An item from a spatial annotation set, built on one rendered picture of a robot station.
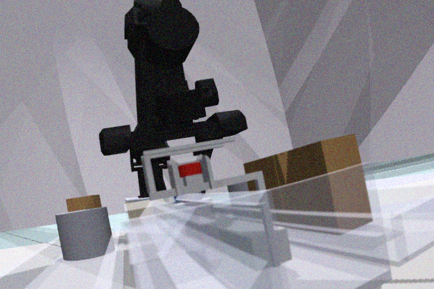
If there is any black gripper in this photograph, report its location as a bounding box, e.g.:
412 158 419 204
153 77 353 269
98 74 248 191

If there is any grey cylinder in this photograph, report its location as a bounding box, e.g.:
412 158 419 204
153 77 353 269
227 182 249 192
55 207 112 261

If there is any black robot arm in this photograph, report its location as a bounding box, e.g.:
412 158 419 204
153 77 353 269
124 0 219 198

